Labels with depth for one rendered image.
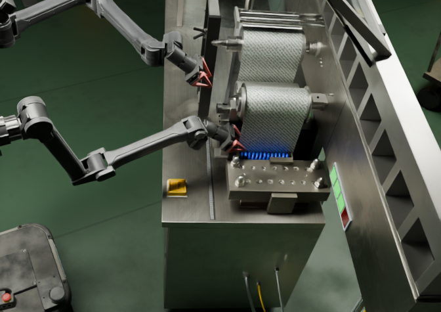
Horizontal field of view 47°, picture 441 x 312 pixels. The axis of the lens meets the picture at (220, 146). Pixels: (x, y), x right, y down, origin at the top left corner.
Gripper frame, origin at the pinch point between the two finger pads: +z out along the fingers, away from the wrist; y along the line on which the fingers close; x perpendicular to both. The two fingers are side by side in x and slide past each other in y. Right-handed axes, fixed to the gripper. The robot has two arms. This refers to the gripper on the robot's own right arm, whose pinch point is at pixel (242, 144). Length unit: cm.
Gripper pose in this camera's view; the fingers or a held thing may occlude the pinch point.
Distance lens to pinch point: 204.0
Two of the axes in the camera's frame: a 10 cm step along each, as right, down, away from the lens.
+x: 5.9, -5.6, -5.9
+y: 0.6, 7.5, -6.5
